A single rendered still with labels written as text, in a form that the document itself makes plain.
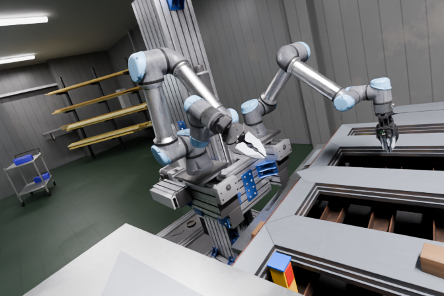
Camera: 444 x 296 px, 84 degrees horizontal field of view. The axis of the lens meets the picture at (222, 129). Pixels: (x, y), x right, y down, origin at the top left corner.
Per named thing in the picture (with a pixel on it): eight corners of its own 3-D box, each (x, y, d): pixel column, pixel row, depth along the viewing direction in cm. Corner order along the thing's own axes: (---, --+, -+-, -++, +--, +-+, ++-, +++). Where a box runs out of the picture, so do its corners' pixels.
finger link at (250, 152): (269, 162, 73) (246, 146, 78) (264, 156, 68) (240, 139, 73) (262, 170, 73) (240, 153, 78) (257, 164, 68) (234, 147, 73)
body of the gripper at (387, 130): (375, 140, 116) (372, 115, 114) (378, 133, 122) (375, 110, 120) (395, 139, 111) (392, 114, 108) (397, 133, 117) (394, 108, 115)
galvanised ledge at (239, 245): (342, 147, 202) (341, 143, 202) (267, 264, 109) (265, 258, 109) (318, 147, 215) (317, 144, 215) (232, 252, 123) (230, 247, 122)
